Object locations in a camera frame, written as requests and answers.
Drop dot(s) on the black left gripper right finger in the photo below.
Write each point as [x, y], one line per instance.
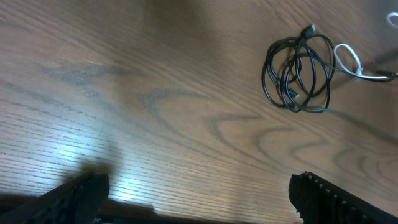
[318, 201]

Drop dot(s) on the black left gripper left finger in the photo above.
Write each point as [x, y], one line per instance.
[77, 201]

